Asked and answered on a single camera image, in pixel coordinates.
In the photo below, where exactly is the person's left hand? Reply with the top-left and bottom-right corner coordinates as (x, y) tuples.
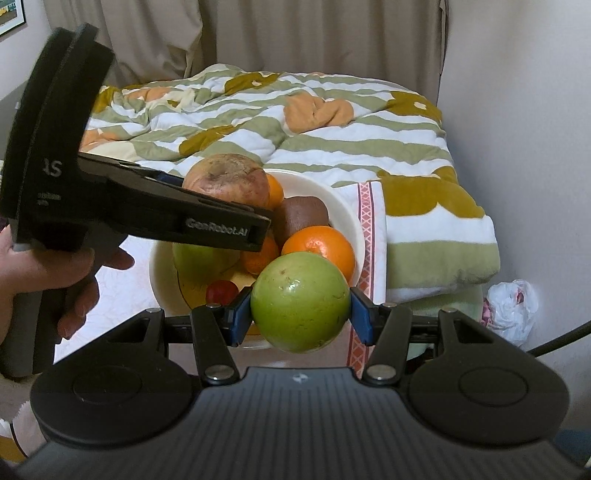
(0, 226), (136, 352)

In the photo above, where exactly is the green striped floral blanket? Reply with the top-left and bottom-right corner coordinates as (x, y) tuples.
(78, 62), (502, 305)

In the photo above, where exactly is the reddish brown apple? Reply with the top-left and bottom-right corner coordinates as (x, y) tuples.
(181, 154), (271, 210)

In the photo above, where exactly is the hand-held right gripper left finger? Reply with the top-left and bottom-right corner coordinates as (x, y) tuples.
(106, 286), (254, 386)

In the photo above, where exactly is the white plastic bag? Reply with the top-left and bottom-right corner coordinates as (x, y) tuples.
(482, 279), (539, 348)

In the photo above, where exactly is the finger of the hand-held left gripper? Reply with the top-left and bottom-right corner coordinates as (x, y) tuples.
(117, 159), (190, 188)

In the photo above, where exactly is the black cable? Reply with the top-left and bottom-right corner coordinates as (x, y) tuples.
(526, 320), (591, 358)

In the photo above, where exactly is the beige curtain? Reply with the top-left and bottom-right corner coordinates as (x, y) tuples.
(85, 0), (448, 99)

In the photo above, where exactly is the brown kiwi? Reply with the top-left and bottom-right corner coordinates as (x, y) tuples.
(272, 196), (331, 250)

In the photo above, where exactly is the orange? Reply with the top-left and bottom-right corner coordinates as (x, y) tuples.
(240, 233), (281, 278)
(265, 173), (286, 210)
(281, 224), (356, 283)

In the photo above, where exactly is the green apple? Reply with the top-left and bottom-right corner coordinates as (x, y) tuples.
(172, 240), (242, 280)
(250, 251), (352, 354)

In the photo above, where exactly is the wall poster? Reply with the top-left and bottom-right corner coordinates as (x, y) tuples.
(0, 0), (26, 38)

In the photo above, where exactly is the cream bowl with yellow print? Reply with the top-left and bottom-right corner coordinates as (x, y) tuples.
(148, 168), (366, 337)

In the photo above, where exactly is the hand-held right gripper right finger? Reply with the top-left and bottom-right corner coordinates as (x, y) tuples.
(348, 286), (488, 386)

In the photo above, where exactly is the small red cherry tomato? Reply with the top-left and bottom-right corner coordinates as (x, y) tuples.
(205, 280), (240, 305)

